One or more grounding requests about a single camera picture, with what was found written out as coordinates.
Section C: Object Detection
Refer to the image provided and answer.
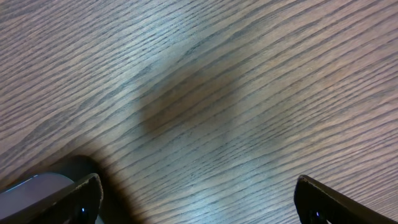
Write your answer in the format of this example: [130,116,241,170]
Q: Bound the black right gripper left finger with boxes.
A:
[1,173,103,224]

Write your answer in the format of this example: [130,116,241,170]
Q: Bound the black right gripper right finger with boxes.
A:
[294,175,397,224]

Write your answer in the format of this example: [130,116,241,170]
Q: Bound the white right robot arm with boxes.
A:
[1,156,393,224]

